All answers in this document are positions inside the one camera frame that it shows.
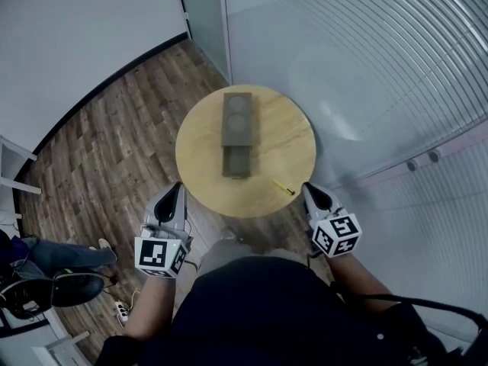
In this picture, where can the black office chair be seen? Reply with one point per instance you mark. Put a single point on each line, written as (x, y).
(76, 290)

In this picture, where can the white table frame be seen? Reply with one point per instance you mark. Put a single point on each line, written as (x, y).
(17, 183)

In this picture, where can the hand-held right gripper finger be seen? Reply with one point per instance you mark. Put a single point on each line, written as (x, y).
(324, 198)
(309, 202)

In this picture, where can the person's left forearm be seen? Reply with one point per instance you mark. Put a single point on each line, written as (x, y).
(150, 307)

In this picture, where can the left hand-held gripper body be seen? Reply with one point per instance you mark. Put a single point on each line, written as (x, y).
(158, 252)

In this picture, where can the person's right forearm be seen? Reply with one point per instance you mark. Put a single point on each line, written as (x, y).
(356, 280)

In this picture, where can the person's grey trousers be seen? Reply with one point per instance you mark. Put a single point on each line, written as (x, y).
(228, 254)

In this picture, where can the yellow utility knife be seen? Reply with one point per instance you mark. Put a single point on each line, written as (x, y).
(283, 187)

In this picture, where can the round metal glass fitting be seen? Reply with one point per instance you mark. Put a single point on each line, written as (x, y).
(412, 165)
(434, 155)

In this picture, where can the white furniture frame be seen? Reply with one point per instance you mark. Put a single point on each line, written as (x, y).
(57, 347)

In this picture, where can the grey-brown drawer box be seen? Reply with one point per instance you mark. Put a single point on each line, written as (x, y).
(240, 128)

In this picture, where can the person's dark shirt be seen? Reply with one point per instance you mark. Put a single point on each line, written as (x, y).
(267, 318)

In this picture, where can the white power strip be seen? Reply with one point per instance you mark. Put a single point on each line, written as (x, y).
(122, 312)

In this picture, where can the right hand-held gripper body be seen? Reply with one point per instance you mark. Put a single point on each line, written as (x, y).
(337, 233)

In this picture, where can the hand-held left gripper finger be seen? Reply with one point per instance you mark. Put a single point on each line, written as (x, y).
(152, 206)
(182, 208)

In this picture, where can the frosted glass door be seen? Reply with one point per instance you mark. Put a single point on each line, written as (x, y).
(204, 25)

